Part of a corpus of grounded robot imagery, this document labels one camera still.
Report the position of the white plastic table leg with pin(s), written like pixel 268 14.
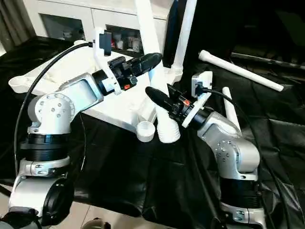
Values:
pixel 149 35
pixel 238 69
pixel 186 35
pixel 230 107

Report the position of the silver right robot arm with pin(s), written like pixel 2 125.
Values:
pixel 228 152

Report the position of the white bottle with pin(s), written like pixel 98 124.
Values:
pixel 119 43

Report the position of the black box with yellow label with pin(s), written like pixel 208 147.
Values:
pixel 171 31

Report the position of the black work mat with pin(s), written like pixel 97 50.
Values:
pixel 143 167

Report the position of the white glass-door cabinet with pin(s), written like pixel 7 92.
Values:
pixel 71 14

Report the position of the grey curtain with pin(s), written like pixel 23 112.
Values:
pixel 14 23

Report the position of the black left robot foot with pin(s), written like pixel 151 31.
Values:
pixel 97 224

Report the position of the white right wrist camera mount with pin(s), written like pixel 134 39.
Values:
pixel 200 88

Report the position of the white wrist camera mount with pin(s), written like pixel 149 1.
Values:
pixel 102 52
pixel 200 88

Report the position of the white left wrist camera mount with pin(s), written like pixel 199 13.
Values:
pixel 102 52

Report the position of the dark metal rail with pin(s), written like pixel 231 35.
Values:
pixel 267 59

